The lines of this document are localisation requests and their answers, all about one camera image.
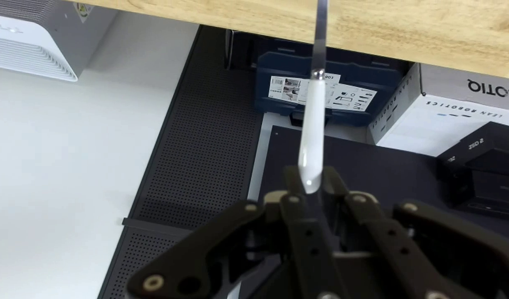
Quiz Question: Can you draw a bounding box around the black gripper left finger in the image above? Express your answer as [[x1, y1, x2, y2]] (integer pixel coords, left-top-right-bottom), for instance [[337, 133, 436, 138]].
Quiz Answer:
[[125, 165, 351, 299]]

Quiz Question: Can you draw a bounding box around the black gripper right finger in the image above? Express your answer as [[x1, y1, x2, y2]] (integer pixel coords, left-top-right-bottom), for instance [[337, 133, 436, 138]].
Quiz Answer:
[[320, 165, 509, 299]]

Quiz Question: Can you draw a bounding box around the white handled metal spoon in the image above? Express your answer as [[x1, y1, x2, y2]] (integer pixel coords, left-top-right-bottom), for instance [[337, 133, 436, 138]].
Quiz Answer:
[[297, 0, 330, 196]]

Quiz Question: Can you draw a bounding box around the black cardboard box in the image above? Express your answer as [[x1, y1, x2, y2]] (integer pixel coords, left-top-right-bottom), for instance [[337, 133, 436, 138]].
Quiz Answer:
[[435, 121, 509, 219]]

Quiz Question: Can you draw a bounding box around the black perforated mat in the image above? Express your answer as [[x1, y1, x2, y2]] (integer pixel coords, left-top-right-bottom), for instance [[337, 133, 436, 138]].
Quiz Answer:
[[97, 23, 268, 299]]

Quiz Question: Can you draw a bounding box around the white printed cardboard box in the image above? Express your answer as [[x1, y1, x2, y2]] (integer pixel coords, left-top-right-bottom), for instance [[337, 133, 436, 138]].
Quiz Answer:
[[366, 62, 509, 160]]

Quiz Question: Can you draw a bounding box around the blue case with label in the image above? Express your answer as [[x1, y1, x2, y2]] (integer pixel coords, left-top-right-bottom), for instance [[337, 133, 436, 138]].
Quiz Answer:
[[253, 47, 410, 128]]

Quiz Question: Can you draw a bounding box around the white grilled appliance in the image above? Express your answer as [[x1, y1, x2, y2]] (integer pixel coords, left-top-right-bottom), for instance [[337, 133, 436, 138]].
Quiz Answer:
[[0, 0, 122, 85]]

